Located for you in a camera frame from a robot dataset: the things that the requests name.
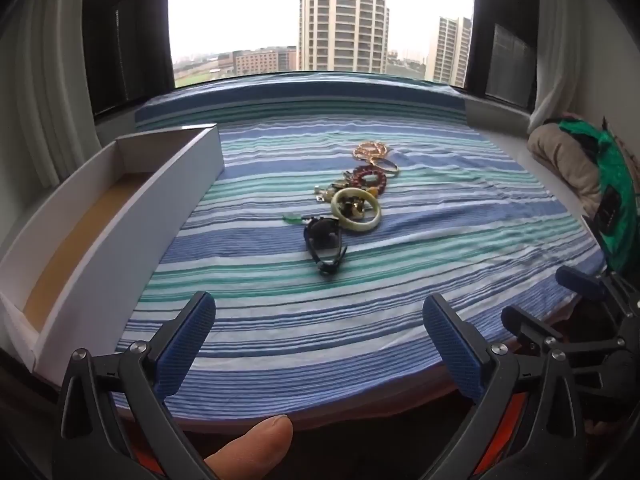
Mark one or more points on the low brown building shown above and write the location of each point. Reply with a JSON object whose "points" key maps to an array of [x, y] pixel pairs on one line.
{"points": [[255, 61]]}

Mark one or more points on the blue green striped sheet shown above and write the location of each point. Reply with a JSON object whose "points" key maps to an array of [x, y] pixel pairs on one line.
{"points": [[280, 320]]}

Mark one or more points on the gold bangle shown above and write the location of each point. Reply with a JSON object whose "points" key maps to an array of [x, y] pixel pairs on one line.
{"points": [[395, 169]]}

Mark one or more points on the white cardboard box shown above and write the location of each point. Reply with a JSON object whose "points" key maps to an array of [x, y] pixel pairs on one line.
{"points": [[150, 200]]}

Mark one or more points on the dark wrist watch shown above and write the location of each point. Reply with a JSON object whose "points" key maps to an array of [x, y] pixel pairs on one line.
{"points": [[325, 266]]}

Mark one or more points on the white curtain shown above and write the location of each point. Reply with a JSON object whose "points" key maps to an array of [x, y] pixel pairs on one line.
{"points": [[565, 35], [45, 85]]}

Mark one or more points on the shorter tower building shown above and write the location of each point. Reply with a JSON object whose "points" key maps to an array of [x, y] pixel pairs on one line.
{"points": [[450, 50]]}

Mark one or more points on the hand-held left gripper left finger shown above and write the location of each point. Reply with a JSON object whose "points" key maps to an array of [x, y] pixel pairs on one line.
{"points": [[186, 342]]}

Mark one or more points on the pale jade bangle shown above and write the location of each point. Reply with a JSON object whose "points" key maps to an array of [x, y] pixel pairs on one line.
{"points": [[357, 226]]}

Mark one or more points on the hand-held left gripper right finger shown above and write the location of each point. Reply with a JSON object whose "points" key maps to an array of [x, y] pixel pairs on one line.
{"points": [[450, 350]]}

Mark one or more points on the beige pillow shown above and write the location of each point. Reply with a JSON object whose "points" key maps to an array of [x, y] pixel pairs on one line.
{"points": [[560, 160]]}

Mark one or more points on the silver square charm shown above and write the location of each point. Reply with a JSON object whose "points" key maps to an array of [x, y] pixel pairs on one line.
{"points": [[330, 193]]}

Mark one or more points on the green pendant with dark knot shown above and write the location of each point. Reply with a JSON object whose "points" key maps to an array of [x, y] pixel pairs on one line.
{"points": [[292, 218]]}

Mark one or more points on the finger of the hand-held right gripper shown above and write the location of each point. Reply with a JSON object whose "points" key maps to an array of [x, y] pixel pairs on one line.
{"points": [[520, 319], [580, 280]]}

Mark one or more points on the tall tower building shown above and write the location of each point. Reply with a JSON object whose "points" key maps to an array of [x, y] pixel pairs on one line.
{"points": [[345, 15]]}

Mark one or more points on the green and beige bag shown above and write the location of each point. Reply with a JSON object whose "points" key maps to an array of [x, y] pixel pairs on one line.
{"points": [[617, 180]]}

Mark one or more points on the person's left hand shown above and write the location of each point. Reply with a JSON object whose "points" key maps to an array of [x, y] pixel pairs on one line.
{"points": [[252, 440]]}

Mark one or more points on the window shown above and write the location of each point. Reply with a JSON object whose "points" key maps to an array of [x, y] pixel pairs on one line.
{"points": [[240, 0]]}

